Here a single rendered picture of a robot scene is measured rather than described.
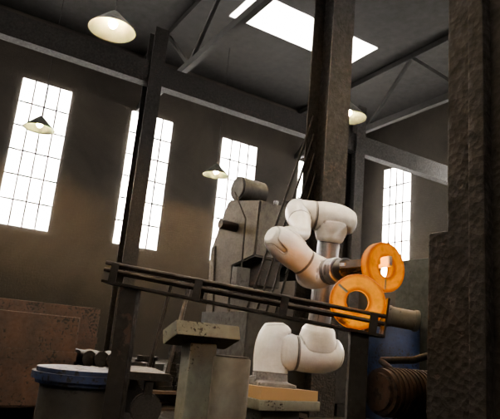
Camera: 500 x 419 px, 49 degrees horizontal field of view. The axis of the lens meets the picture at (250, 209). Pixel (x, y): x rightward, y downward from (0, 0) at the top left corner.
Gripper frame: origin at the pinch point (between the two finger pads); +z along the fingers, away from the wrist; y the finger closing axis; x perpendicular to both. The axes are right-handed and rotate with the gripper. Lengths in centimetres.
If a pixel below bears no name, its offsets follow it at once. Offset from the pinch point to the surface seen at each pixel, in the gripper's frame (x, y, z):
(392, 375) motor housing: -33.6, 9.4, 13.1
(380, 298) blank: -13.3, 10.7, 10.2
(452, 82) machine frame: 39, 15, 40
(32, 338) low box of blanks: -25, 61, -212
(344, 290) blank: -11.5, 19.1, 4.6
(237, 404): -45, 32, -29
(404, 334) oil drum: 5, -267, -247
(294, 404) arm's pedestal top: -47, -20, -72
